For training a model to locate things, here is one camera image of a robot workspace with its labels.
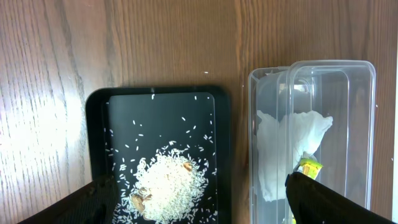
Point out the white rice food scraps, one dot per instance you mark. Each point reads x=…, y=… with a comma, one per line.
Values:
x=168, y=183

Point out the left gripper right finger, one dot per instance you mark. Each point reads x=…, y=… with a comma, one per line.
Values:
x=330, y=207

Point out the yellow green snack wrapper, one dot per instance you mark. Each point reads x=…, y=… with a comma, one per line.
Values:
x=309, y=168

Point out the clear plastic waste bin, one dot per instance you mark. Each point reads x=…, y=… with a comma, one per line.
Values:
x=342, y=89

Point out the white napkin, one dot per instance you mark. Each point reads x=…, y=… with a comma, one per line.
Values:
x=308, y=131

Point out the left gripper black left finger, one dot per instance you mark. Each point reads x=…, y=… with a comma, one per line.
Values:
x=93, y=203

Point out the black food waste tray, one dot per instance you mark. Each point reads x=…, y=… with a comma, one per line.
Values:
x=95, y=128

